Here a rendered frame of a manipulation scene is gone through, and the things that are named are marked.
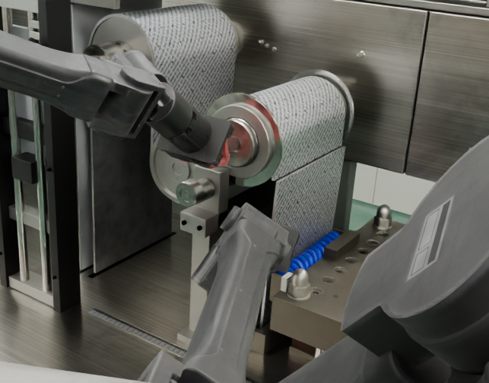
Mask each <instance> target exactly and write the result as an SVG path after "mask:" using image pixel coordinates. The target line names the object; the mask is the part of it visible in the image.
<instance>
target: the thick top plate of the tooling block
mask: <svg viewBox="0 0 489 383"><path fill-rule="evenodd" d="M373 222H374V218H373V219H372V220H370V221H369V222H367V223H366V224H365V225H363V226H362V227H361V228H360V229H359V230H357V231H356V232H358V233H360V238H359V242H358V243H356V244H355V245H354V246H353V247H351V248H350V249H349V250H347V251H346V252H345V253H344V254H343V255H342V256H340V257H339V258H338V259H337V260H334V259H331V258H327V257H325V256H324V257H322V258H321V259H319V260H318V261H317V262H316V263H315V264H313V265H312V266H311V267H309V268H308V269H307V270H306V272H307V273H308V275H309V283H310V298H308V299H307V300H303V301H298V300H294V299H291V298H290V297H288V296H287V292H284V291H281V290H280V291H278V292H277V293H276V294H274V295H273V297H272V304H271V321H270V329H272V330H273V331H277V332H278V333H281V334H284V335H286V336H289V337H292V338H293V339H295V340H298V341H301V342H303V343H306V344H309V345H310V346H312V347H315V348H318V349H320V350H323V351H326V350H328V349H329V348H331V347H333V346H334V345H336V344H337V343H338V342H339V341H341V340H343V339H344V338H345V337H347V335H346V334H345V333H343V332H342V331H341V321H342V317H343V313H344V310H345V305H346V302H347V300H348V296H349V293H350V291H351V288H352V286H353V284H354V281H355V279H356V277H357V274H358V272H359V270H360V268H361V266H362V264H363V262H364V260H365V258H366V257H367V256H368V255H369V254H370V253H371V252H372V251H373V250H375V249H376V248H378V247H379V246H380V245H382V244H383V243H384V242H385V241H386V240H387V239H389V238H390V237H391V236H393V235H394V234H395V233H397V232H398V231H399V230H400V229H401V228H402V227H403V226H404V225H405V224H403V223H399V222H396V221H393V220H392V224H391V225H392V228H391V229H389V230H381V229H376V228H374V227H373Z"/></svg>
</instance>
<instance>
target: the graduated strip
mask: <svg viewBox="0 0 489 383"><path fill-rule="evenodd" d="M86 313H87V314H89V315H92V316H94V317H95V318H98V319H100V320H102V321H105V322H106V323H108V324H111V325H113V326H115V327H117V328H119V329H121V330H123V331H126V332H128V333H130V334H132V335H135V336H136V337H139V338H141V339H142V340H146V341H147V342H149V343H152V344H153V345H155V346H158V347H160V348H162V349H164V350H166V351H169V352H171V353H173V354H175V355H177V356H180V357H182V358H184V357H185V355H186V351H187V350H186V349H184V348H182V347H179V346H177V345H176V344H174V343H171V342H169V341H167V340H164V339H162V338H160V337H158V336H156V335H153V334H151V333H149V332H147V331H144V330H142V329H140V328H138V327H136V326H134V325H132V324H129V323H127V322H125V321H123V320H121V319H118V318H116V317H114V316H112V315H109V314H107V313H105V312H103V311H100V310H99V309H96V308H94V309H91V310H90V311H89V312H86ZM246 383H259V382H257V381H254V380H252V379H251V378H247V377H246Z"/></svg>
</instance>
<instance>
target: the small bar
mask: <svg viewBox="0 0 489 383"><path fill-rule="evenodd" d="M359 238H360V233H358V232H355V231H353V230H350V229H348V230H347V231H345V232H344V233H342V234H341V235H340V236H339V237H338V238H336V239H335V240H333V241H332V242H331V243H329V244H328V245H327V246H326V247H325V251H324V256H325V257H327V258H331V259H334V260H337V259H338V258H339V257H340V256H342V255H343V254H344V253H345V252H346V251H347V250H349V249H350V248H351V247H353V246H354V245H355V244H356V243H358V242H359Z"/></svg>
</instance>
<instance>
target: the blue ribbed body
mask: <svg viewBox="0 0 489 383"><path fill-rule="evenodd" d="M339 236H340V234H339V233H337V232H336V231H331V232H329V233H328V234H326V235H324V237H322V238H321V239H320V240H318V241H317V242H316V243H314V244H312V245H311V246H310V247H309V248H307V249H306V250H304V251H303V252H301V253H300V254H299V255H298V256H296V257H295V258H294V259H292V260H291V265H290V268H289V271H288V272H291V273H293V272H294V271H295V270H296V269H298V268H303V269H304V270H307V269H308V268H309V267H311V266H312V265H313V264H315V263H316V262H317V261H318V260H319V259H321V258H322V257H324V251H325V247H326V246H327V245H328V244H329V243H331V242H332V241H333V240H335V239H336V238H338V237H339ZM275 273H276V274H279V275H281V276H284V275H285V274H286V273H285V272H282V271H276V272H275Z"/></svg>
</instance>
